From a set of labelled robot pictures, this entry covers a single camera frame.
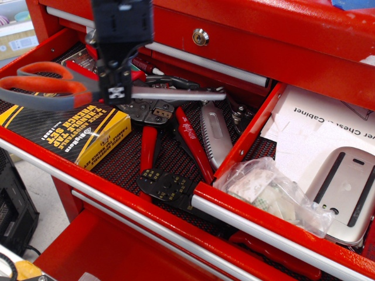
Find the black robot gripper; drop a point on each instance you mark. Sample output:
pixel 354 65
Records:
pixel 120 29

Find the orange grey handled scissors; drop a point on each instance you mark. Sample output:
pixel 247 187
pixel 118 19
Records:
pixel 50 86

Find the large open red drawer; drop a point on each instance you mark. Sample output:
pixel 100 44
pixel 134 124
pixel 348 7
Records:
pixel 81 190

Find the black red drawer liner mat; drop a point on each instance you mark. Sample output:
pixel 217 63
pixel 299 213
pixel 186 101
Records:
pixel 121 165

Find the red lower drawer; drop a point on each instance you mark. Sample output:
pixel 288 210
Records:
pixel 100 246

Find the small open red drawer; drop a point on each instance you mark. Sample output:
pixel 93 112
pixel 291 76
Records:
pixel 255 224

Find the red marker pen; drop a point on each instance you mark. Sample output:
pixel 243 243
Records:
pixel 146 66

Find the socket bit set package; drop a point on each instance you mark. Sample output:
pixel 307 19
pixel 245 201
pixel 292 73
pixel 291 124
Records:
pixel 82 58

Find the grey black pliers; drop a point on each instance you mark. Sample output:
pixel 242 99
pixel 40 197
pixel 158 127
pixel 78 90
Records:
pixel 164 81

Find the red black ratchet crimping tool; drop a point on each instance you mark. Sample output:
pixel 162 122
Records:
pixel 142 111

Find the yellow black tap wrench box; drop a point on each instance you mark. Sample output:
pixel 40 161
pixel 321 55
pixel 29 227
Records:
pixel 84 136

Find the silver cabinet lock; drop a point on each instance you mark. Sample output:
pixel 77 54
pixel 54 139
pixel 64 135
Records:
pixel 200 37

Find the red tool chest cabinet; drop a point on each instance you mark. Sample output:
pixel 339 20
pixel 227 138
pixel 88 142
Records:
pixel 308 44

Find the black device on floor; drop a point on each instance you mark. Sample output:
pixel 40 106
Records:
pixel 19 217

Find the clear plastic bag of parts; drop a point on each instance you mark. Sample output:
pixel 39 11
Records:
pixel 259 183

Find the white cabinet manual paper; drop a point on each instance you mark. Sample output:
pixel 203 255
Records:
pixel 307 127

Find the red handled wire crimper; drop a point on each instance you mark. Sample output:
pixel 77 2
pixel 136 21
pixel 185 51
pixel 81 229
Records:
pixel 172 158

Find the silver wireless mouse upside down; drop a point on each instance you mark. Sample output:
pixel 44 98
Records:
pixel 344 185

